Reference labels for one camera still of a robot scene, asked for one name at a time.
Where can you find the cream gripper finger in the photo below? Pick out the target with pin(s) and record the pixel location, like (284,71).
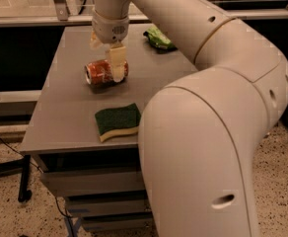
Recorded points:
(116,55)
(95,42)

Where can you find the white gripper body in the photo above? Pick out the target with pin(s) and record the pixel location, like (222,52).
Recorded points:
(108,30)

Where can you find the red coke can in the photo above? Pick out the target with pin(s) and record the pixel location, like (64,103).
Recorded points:
(99,72)

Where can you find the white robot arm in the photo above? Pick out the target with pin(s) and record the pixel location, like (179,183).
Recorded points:
(197,135)

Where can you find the green chip bag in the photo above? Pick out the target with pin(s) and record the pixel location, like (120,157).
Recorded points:
(157,39)

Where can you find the green yellow sponge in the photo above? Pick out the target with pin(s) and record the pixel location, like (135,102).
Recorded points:
(114,122)

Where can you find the grey drawer cabinet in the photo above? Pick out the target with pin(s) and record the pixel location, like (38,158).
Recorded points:
(63,134)

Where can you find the top grey drawer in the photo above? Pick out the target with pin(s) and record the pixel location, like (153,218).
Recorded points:
(93,182)

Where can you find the grey drawer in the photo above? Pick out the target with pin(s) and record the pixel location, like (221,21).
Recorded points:
(107,206)
(117,222)
(93,182)

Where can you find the middle grey drawer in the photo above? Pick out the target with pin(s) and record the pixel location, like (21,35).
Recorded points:
(107,206)

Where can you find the bottom grey drawer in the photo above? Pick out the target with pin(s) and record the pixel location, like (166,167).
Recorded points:
(117,222)

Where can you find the metal railing frame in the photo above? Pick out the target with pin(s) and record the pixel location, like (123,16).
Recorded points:
(52,15)

